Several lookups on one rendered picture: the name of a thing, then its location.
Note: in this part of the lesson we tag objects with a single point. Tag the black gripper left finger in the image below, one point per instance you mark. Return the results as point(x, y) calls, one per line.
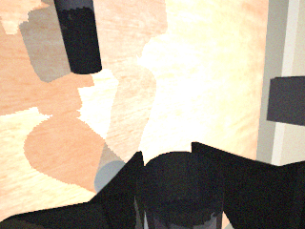
point(118, 205)

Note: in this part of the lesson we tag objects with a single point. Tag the white post with cap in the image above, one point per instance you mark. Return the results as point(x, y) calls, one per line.
point(106, 174)

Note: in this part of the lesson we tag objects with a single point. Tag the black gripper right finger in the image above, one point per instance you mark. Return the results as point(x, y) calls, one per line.
point(258, 195)

